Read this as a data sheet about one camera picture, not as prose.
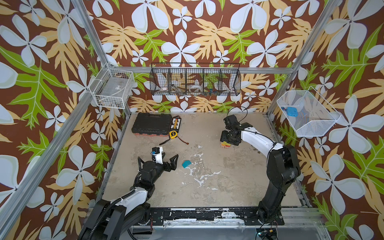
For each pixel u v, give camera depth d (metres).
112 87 0.86
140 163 0.64
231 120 0.75
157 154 0.73
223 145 0.98
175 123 1.11
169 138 1.05
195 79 0.98
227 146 0.96
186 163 0.92
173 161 0.76
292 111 0.86
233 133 0.69
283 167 0.49
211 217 0.75
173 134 1.04
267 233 0.77
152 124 1.08
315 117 0.78
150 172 0.65
